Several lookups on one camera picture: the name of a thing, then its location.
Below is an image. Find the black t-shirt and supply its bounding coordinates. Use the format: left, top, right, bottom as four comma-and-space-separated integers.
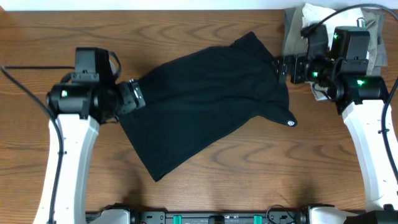
119, 32, 297, 181

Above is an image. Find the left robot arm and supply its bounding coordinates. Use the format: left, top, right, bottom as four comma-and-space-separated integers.
34, 47, 146, 223

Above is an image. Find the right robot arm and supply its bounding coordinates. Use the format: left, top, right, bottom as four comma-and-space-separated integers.
273, 24, 397, 223

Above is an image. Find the olive khaki folded garment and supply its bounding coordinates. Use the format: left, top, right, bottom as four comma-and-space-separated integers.
283, 6, 381, 75

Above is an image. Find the light blue folded garment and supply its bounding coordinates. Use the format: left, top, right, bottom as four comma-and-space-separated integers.
310, 83, 328, 101

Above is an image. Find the grey folded garment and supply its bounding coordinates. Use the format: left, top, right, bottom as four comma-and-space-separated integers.
280, 7, 389, 67

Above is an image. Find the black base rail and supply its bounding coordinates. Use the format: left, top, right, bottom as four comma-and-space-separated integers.
85, 203, 312, 224

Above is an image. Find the left black cable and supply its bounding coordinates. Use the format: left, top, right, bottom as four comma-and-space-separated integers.
0, 64, 75, 224

